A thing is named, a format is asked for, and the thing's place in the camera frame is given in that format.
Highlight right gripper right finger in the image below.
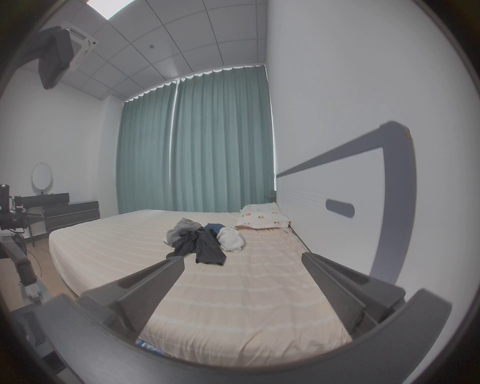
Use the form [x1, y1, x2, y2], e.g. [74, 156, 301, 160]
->
[302, 252, 406, 334]

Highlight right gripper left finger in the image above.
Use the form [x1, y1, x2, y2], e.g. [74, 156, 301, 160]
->
[80, 256, 185, 341]

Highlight pile of clothes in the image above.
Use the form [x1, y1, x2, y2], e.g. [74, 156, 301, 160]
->
[166, 217, 246, 267]

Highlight bed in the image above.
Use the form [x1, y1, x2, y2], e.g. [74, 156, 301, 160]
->
[49, 121, 418, 366]

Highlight black chest of drawers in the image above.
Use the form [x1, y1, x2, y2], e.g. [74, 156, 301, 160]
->
[43, 200, 100, 236]

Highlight white printed pillow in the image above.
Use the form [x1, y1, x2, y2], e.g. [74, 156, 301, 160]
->
[235, 202, 291, 230]

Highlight blue-green curtain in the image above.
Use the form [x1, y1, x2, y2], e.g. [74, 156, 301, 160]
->
[117, 80, 178, 215]
[170, 64, 275, 213]

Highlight round white mirror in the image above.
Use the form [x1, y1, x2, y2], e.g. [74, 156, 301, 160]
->
[31, 162, 54, 196]

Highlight white ceiling air conditioner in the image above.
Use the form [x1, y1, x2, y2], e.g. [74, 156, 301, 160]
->
[62, 20, 99, 72]

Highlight ceiling light panel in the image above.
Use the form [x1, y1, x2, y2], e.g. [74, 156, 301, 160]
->
[85, 0, 136, 20]

